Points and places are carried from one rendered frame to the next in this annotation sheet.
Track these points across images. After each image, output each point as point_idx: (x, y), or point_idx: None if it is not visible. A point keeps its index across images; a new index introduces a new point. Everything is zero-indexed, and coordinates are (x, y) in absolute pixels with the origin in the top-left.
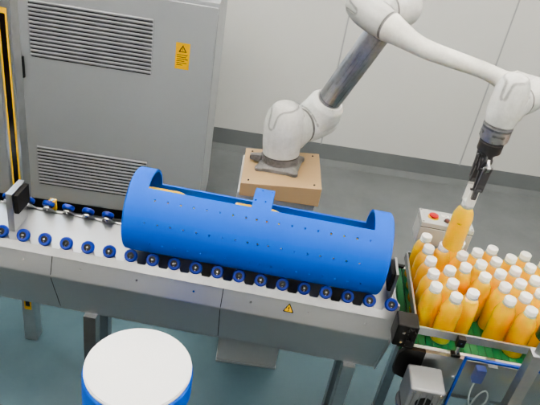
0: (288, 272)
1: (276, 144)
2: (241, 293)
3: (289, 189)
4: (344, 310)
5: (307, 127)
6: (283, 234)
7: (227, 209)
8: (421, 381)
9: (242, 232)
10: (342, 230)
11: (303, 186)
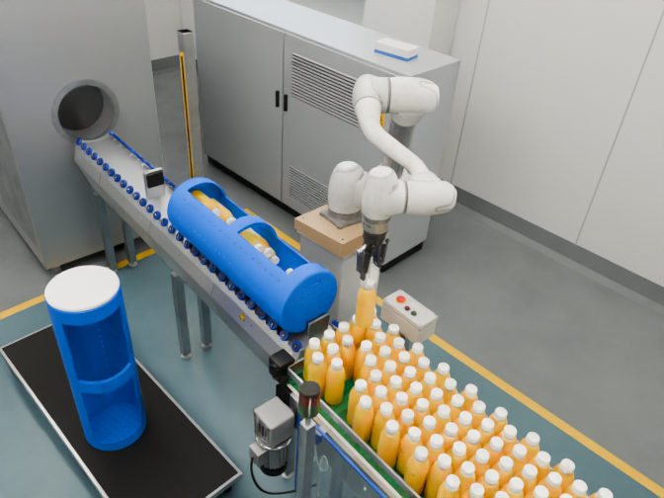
0: (236, 285)
1: (330, 196)
2: (221, 290)
3: (322, 235)
4: (269, 335)
5: (360, 190)
6: (233, 251)
7: (214, 220)
8: (267, 410)
9: (213, 240)
10: (267, 265)
11: (332, 237)
